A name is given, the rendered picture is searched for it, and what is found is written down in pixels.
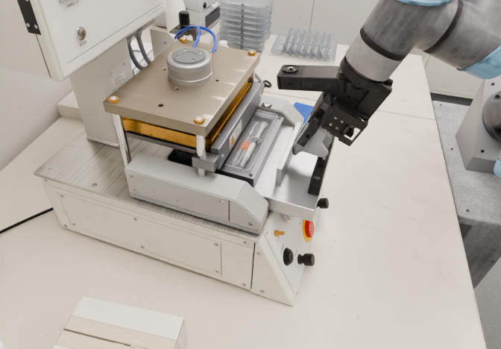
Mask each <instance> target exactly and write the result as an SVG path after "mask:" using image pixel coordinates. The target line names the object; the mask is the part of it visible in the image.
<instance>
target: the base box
mask: <svg viewBox="0 0 501 349"><path fill-rule="evenodd" d="M39 178H40V180H41V182H42V185H43V187H44V189H45V192H46V194H47V196H48V198H49V200H50V202H51V205H52V206H53V209H54V211H55V213H56V216H57V218H58V220H59V222H60V225H61V227H64V228H67V229H70V230H73V231H76V232H79V233H82V234H84V235H87V236H91V237H93V238H96V239H100V240H102V241H105V242H109V243H111V244H114V245H118V246H120V247H123V248H126V249H129V250H132V251H135V252H138V253H141V254H144V255H147V256H150V257H153V258H156V259H159V260H162V261H165V262H169V263H171V264H174V265H178V266H180V267H183V268H187V269H189V270H192V271H196V272H198V273H201V274H205V275H207V276H210V277H213V278H215V279H218V280H222V281H224V282H227V283H231V284H233V285H236V286H240V287H242V288H245V289H249V290H250V292H252V293H255V294H258V295H261V296H263V297H266V298H270V299H272V300H275V301H279V302H281V303H284V304H288V305H290V306H293V304H294V300H295V296H294V293H293V291H292V289H291V287H290V285H289V283H288V282H287V280H286V278H285V276H284V274H283V272H282V270H281V268H280V266H279V264H278V262H277V260H276V258H275V256H274V254H273V252H272V250H271V248H270V246H269V244H268V242H267V240H266V238H265V236H264V234H263V232H264V231H263V232H262V235H261V238H260V240H259V243H258V244H257V243H255V242H250V241H248V240H245V239H240V238H238V237H235V236H231V235H228V234H225V233H221V232H218V231H215V230H211V229H209V228H205V227H202V226H198V225H196V224H192V223H188V222H186V221H182V220H179V219H176V218H172V217H169V216H165V215H162V214H159V213H156V212H152V211H150V210H145V209H142V208H140V207H135V206H133V205H130V204H126V203H123V202H121V201H116V200H113V199H111V198H106V197H104V196H101V195H96V194H94V193H91V192H87V191H84V190H81V189H77V188H74V187H71V186H67V185H65V184H61V183H58V182H54V181H52V180H48V179H45V178H42V177H39Z"/></svg>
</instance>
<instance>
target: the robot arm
mask: <svg viewBox="0 0 501 349"><path fill-rule="evenodd" d="M413 48H417V49H419V50H421V51H423V52H425V53H427V54H429V55H431V56H433V57H435V58H437V59H439V60H441V61H443V62H445V63H447V64H449V65H451V66H453V67H455V68H456V69H457V70H458V71H460V72H466V73H468V74H470V75H473V76H475V77H478V78H481V79H492V78H495V77H498V76H500V75H501V0H379V1H378V3H377V4H376V6H375V8H374V9H373V11H372V12H371V14H370V16H369V17H368V18H367V20H366V22H365V23H364V25H363V26H362V28H361V29H360V31H359V32H358V34H357V35H356V37H355V38H354V40H353V41H352V43H351V44H350V46H349V48H348V49H347V50H346V52H345V56H344V57H343V59H342V60H341V62H340V66H310V65H283V66H282V67H281V68H280V70H279V72H278V74H277V87H278V89H284V90H299V91H314V92H322V93H321V94H320V96H319V98H318V100H317V101H316V103H315V106H314V107H313V110H312V112H311V113H310V115H309V117H308V119H307V120H306V122H305V124H304V125H303V127H302V128H301V130H300V132H299V134H298V135H297V138H296V139H295V141H294V143H293V145H292V154H293V155H295V156H296V155H297V154H298V153H299V152H302V151H303V152H306V153H308V154H313V155H315V156H318V157H325V156H327V155H328V150H327V148H326V147H325V146H328V145H329V144H330V143H331V142H332V139H331V137H330V136H329V134H328V133H327V131H329V132H330V134H332V135H333V136H335V137H337V138H338V141H340V142H343V143H344V144H345V145H348V146H351V145H352V144H353V143H354V141H355V140H356V139H357V138H358V136H359V135H360V134H361V133H362V131H363V130H364V129H365V128H366V127H367V126H368V121H369V119H370V117H372V115H373V114H374V113H375V112H376V110H377V109H378V108H379V106H380V105H381V104H382V103H383V102H384V100H386V99H387V97H388V96H389V95H390V94H391V92H392V88H391V87H392V84H393V80H392V79H390V76H391V75H392V74H393V72H394V71H395V70H396V68H397V67H398V66H399V65H400V64H401V63H402V61H403V60H404V59H405V58H406V56H407V55H408V54H409V52H410V51H411V50H412V49H413ZM362 120H364V121H362ZM482 121H483V124H484V126H485V129H486V130H487V132H489V134H490V135H492V137H493V138H495V139H497V140H499V141H501V90H500V91H499V92H496V93H494V94H493V95H492V96H491V97H490V98H489V99H488V100H487V101H486V102H485V105H484V107H483V110H482ZM354 128H358V129H360V131H359V132H358V133H357V135H356V136H355V137H354V138H353V140H351V139H348V138H347V137H346V136H348V137H350V138H351V137H352V136H353V135H354ZM345 135H346V136H345Z"/></svg>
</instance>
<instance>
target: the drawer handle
mask: <svg viewBox="0 0 501 349"><path fill-rule="evenodd" d="M327 133H328V134H329V136H330V137H331V139H332V142H331V143H330V144H329V145H328V146H325V147H326V148H327V150H328V155H327V156H325V157H318V158H317V160H316V163H315V167H314V170H313V173H312V176H311V180H310V183H309V190H308V193H309V194H313V195H319V194H320V191H321V184H322V182H323V179H324V174H325V171H326V168H327V164H328V161H329V158H330V153H331V150H332V148H333V143H334V140H335V136H333V135H332V134H330V132H329V131H327Z"/></svg>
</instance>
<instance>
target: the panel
mask: <svg viewBox="0 0 501 349"><path fill-rule="evenodd" d="M323 197H324V193H323V190H322V188H321V193H320V195H319V199H320V198H323ZM319 199H318V200H319ZM320 209H321V208H320V207H318V208H316V209H315V214H314V217H313V220H312V221H313V224H314V231H315V226H316V223H317V220H318V215H319V212H320ZM305 221H306V220H304V219H301V218H297V217H294V219H293V220H292V221H290V222H284V221H283V220H282V217H281V213H279V212H275V211H273V210H272V211H271V214H270V217H269V219H268V222H267V225H266V226H265V229H264V232H263V234H264V236H265V238H266V240H267V242H268V244H269V246H270V248H271V250H272V252H273V254H274V256H275V258H276V260H277V262H278V264H279V266H280V268H281V270H282V272H283V274H284V276H285V278H286V280H287V282H288V283H289V285H290V287H291V289H292V291H293V293H294V296H295V297H297V293H298V289H299V287H300V282H301V279H302V276H303V270H304V268H305V265H304V264H303V263H302V265H300V264H298V262H297V257H298V254H301V255H302V256H303V255H304V254H308V253H309V249H310V245H311V242H312V237H313V236H312V237H307V236H306V234H305ZM287 249H291V250H292V252H293V255H294V259H293V262H292V263H291V264H287V263H286V259H285V254H286V250H287Z"/></svg>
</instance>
